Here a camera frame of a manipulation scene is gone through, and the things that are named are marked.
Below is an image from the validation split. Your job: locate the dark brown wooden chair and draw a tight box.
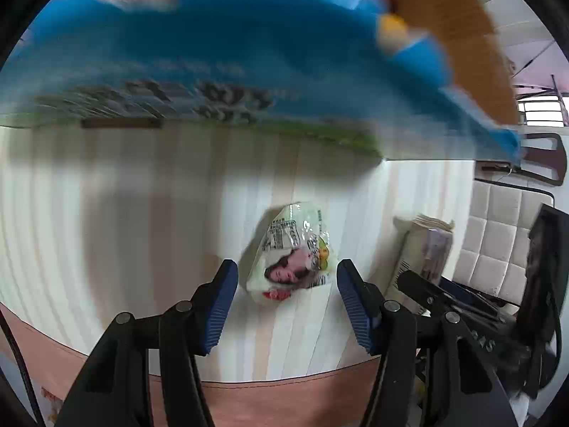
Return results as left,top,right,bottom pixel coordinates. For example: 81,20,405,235
475,132,567,186

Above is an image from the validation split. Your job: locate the white snack packet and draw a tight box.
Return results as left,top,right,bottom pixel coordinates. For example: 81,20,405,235
246,202,333,305

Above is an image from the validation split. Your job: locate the black cable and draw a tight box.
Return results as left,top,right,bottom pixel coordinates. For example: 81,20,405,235
0,309,45,427

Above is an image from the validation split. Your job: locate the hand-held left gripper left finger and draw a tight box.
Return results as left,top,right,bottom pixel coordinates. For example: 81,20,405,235
62,259,239,427

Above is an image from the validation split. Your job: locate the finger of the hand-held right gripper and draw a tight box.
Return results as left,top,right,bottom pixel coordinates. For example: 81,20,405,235
397,270,530,365

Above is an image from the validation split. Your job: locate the brown cardboard box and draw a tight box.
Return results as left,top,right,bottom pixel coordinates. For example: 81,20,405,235
382,0,519,125

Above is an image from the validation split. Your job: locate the white padded chair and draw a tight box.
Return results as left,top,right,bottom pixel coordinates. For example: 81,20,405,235
452,180,555,305

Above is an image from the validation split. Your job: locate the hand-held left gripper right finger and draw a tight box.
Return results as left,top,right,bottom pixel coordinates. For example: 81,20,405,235
336,258,519,427

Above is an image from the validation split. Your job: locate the dark cloth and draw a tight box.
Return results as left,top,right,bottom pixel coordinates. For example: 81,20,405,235
516,204,569,401

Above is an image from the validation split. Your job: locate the window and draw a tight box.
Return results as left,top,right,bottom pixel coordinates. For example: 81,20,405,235
518,93,569,127

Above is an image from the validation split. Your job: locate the blue and green carton box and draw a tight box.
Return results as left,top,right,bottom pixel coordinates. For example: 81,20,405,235
0,0,523,161

